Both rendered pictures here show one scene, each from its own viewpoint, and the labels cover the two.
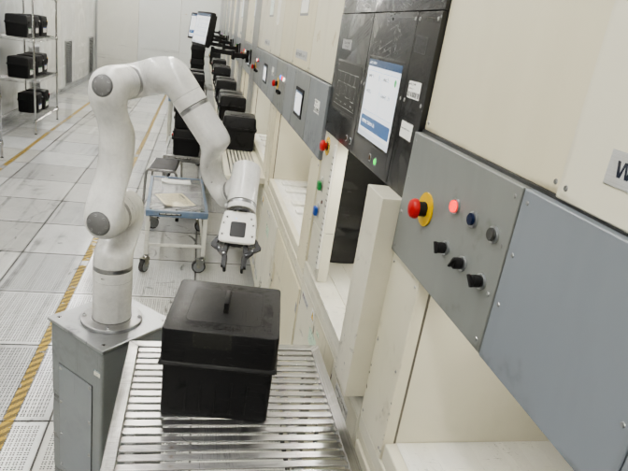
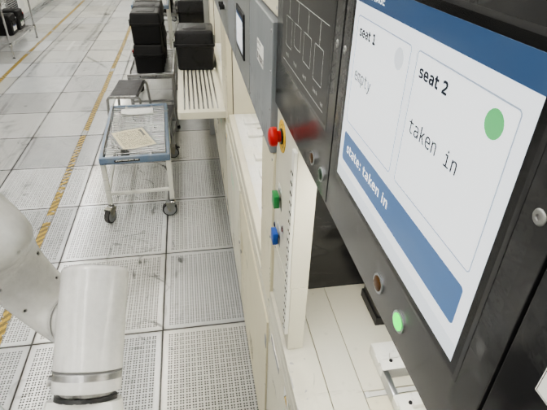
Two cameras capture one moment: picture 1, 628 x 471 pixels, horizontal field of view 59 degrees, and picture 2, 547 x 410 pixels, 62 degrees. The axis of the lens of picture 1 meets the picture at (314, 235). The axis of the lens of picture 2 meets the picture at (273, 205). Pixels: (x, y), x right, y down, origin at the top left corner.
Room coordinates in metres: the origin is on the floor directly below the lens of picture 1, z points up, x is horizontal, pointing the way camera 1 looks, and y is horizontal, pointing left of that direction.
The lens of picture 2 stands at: (1.16, -0.03, 1.73)
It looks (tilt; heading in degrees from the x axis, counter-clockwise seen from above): 33 degrees down; 3
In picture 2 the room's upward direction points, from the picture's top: 2 degrees clockwise
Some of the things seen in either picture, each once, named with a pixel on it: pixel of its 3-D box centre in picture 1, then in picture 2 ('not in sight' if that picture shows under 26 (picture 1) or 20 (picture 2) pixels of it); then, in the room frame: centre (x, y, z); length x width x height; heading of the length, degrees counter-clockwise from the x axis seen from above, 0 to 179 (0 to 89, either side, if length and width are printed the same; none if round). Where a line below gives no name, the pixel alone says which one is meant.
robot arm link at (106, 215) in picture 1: (111, 154); not in sight; (1.55, 0.61, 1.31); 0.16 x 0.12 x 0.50; 177
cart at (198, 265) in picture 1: (178, 220); (143, 156); (4.01, 1.06, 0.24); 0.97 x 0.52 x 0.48; 16
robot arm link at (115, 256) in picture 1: (118, 228); not in sight; (1.61, 0.61, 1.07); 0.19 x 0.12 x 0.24; 177
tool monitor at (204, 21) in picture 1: (222, 37); not in sight; (4.84, 1.00, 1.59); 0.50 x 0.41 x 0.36; 104
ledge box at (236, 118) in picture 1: (237, 130); (194, 45); (4.38, 0.72, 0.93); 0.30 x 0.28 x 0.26; 11
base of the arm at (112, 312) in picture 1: (112, 292); not in sight; (1.58, 0.61, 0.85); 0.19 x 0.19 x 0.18
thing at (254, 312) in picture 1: (225, 318); not in sight; (1.31, 0.20, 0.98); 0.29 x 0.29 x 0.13; 6
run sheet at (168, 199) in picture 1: (175, 198); (133, 137); (3.83, 1.04, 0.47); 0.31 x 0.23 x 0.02; 35
